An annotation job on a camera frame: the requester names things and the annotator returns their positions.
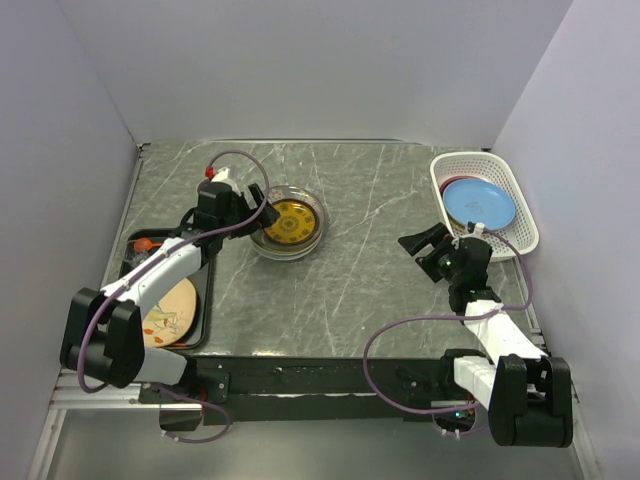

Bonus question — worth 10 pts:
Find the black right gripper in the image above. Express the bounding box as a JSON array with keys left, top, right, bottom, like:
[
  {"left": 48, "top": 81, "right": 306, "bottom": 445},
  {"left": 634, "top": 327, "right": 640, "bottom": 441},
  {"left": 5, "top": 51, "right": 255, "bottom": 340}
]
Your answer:
[{"left": 398, "top": 222, "right": 463, "bottom": 285}]

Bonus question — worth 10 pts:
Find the yellow patterned plate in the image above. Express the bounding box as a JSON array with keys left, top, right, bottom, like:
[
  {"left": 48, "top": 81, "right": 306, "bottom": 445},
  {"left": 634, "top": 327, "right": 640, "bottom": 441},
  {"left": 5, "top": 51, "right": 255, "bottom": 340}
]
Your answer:
[{"left": 265, "top": 199, "right": 319, "bottom": 246}]

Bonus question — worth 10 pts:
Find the blue plastic plate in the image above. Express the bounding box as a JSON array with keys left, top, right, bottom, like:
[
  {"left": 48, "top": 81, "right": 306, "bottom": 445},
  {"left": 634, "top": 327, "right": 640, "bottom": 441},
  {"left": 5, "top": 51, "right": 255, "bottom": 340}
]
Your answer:
[{"left": 442, "top": 178, "right": 516, "bottom": 230}]

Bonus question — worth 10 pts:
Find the woven bamboo plate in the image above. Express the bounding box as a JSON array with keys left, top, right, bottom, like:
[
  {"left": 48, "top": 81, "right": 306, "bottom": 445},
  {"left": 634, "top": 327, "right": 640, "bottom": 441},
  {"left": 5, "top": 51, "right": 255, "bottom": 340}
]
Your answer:
[{"left": 447, "top": 215, "right": 474, "bottom": 234}]

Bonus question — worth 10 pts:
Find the red-brown scalloped plate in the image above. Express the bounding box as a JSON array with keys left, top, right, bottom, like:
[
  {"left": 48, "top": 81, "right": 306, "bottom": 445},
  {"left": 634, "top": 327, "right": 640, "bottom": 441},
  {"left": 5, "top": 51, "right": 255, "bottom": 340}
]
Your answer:
[{"left": 439, "top": 175, "right": 477, "bottom": 197}]

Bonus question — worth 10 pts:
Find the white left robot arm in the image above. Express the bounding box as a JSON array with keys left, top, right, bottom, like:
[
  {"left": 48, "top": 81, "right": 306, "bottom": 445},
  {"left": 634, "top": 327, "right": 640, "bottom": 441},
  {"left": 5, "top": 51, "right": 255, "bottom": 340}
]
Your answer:
[{"left": 60, "top": 181, "right": 278, "bottom": 402}]

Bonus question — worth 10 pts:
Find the white perforated plastic bin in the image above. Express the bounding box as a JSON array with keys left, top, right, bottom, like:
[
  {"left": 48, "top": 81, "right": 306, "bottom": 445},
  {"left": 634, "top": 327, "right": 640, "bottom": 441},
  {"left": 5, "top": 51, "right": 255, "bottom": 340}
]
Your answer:
[{"left": 430, "top": 151, "right": 539, "bottom": 255}]

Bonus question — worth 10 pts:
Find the clear glass plate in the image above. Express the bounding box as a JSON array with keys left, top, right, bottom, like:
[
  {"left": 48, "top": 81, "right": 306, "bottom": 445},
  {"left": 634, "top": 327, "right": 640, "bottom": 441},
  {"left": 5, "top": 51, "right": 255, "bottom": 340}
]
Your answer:
[{"left": 268, "top": 185, "right": 329, "bottom": 235}]

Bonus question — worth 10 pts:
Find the black plastic tray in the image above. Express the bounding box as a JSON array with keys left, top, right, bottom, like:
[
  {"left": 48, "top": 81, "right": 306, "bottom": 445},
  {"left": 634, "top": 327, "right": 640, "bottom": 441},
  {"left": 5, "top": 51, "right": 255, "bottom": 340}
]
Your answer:
[{"left": 118, "top": 228, "right": 214, "bottom": 351}]

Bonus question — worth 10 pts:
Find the orange plastic chopsticks tool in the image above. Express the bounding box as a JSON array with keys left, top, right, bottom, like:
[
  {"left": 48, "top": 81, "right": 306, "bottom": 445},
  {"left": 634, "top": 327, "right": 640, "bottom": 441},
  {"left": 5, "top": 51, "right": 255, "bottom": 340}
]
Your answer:
[{"left": 133, "top": 237, "right": 162, "bottom": 253}]

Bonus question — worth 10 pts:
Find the clear glass small object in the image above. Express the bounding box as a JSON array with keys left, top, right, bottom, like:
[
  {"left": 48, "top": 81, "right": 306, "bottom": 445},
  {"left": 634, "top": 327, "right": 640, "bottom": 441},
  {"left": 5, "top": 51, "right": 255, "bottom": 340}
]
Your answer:
[{"left": 125, "top": 251, "right": 149, "bottom": 270}]

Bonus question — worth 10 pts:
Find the cream painted plate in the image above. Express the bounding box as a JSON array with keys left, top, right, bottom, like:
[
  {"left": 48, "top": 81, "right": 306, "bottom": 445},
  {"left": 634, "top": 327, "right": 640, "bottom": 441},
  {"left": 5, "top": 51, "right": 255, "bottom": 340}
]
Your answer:
[{"left": 142, "top": 279, "right": 197, "bottom": 348}]

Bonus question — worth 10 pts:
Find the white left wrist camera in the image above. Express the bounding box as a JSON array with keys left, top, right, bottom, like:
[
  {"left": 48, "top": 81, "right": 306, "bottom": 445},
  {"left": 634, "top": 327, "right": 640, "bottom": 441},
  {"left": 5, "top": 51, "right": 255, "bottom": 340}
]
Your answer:
[{"left": 205, "top": 166, "right": 235, "bottom": 184}]

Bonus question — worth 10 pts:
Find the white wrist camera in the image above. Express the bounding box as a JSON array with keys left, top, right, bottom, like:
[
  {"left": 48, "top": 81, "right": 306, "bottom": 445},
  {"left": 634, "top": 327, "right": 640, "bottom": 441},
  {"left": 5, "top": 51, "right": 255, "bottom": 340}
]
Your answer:
[
  {"left": 466, "top": 222, "right": 486, "bottom": 239},
  {"left": 205, "top": 166, "right": 235, "bottom": 184}
]

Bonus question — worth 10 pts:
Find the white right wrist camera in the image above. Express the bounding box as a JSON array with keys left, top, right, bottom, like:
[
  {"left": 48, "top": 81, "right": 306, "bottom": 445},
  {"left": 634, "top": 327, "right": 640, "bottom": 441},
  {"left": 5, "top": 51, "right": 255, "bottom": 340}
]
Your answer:
[{"left": 466, "top": 222, "right": 486, "bottom": 239}]

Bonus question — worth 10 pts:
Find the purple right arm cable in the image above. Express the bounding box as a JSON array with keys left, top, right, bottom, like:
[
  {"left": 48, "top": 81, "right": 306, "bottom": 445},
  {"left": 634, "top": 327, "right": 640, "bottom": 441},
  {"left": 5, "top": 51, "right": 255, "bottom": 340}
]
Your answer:
[{"left": 362, "top": 222, "right": 534, "bottom": 437}]

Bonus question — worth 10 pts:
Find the black table front frame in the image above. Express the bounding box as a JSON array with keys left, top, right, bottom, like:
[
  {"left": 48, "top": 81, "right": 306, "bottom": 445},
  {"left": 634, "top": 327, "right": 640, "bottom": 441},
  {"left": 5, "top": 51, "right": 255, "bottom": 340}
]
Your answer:
[{"left": 139, "top": 349, "right": 496, "bottom": 426}]

